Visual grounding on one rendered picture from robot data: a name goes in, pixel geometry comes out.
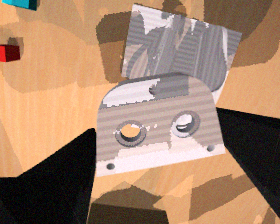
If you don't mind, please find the teal cube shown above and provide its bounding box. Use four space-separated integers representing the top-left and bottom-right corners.
2 0 37 11

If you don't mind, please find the red block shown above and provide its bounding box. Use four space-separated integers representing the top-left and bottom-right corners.
0 44 20 62

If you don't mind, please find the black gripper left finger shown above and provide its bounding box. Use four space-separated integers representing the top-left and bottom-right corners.
0 128 97 224

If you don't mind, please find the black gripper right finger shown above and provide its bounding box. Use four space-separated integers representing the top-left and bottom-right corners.
216 107 280 219

